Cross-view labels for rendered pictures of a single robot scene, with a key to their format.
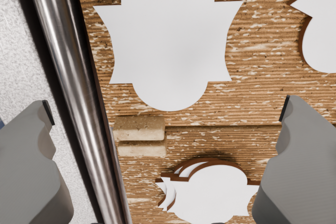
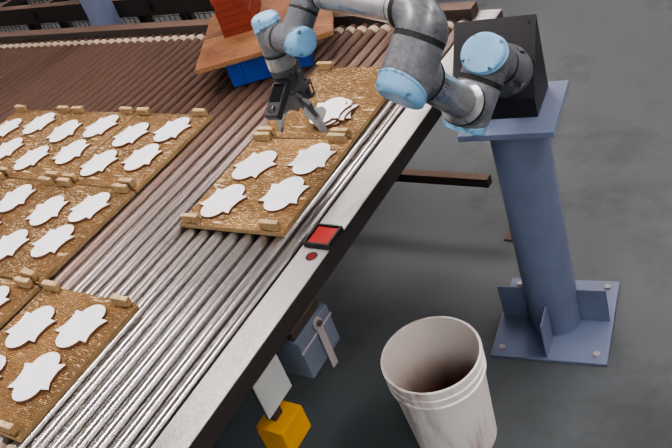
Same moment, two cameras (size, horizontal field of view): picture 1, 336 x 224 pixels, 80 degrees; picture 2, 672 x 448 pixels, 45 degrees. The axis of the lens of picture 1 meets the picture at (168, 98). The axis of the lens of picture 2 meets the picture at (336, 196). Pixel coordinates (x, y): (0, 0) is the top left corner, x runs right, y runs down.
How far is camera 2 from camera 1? 2.15 m
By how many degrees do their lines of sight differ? 37
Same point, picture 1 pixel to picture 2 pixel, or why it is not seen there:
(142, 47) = (318, 158)
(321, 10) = (269, 162)
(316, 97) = (276, 146)
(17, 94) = (383, 154)
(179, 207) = (343, 106)
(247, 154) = (307, 129)
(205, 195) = (329, 112)
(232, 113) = (305, 142)
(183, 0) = (301, 166)
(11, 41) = (366, 168)
